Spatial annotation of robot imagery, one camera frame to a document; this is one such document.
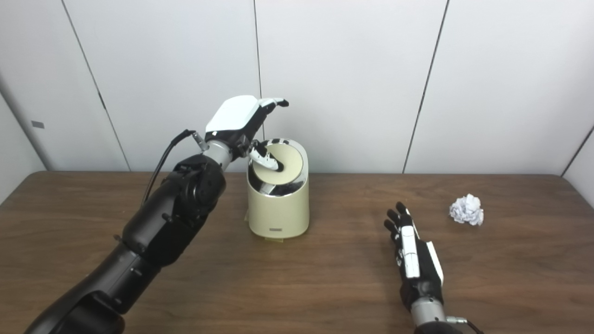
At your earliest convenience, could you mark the white and black right hand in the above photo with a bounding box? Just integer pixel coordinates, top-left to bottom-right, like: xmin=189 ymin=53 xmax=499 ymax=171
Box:
xmin=384 ymin=202 xmax=445 ymax=311

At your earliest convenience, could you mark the white and black left hand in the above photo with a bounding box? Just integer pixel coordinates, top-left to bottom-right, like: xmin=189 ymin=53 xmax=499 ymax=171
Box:
xmin=204 ymin=95 xmax=289 ymax=172

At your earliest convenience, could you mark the white paper ball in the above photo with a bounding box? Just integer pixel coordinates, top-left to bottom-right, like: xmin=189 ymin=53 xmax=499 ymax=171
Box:
xmin=449 ymin=194 xmax=484 ymax=226

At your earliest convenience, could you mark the cream-colored lidded bin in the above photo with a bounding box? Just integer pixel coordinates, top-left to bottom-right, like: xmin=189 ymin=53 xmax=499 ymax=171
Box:
xmin=246 ymin=138 xmax=310 ymax=239

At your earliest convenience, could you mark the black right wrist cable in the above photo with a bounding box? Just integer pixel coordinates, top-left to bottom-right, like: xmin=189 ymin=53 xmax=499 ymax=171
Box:
xmin=445 ymin=315 xmax=485 ymax=334

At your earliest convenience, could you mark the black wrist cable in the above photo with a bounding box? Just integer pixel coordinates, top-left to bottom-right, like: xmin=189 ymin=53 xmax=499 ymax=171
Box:
xmin=445 ymin=315 xmax=485 ymax=334
xmin=141 ymin=129 xmax=207 ymax=207

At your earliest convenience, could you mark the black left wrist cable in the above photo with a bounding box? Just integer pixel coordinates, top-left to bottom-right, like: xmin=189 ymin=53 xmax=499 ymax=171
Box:
xmin=141 ymin=129 xmax=207 ymax=207

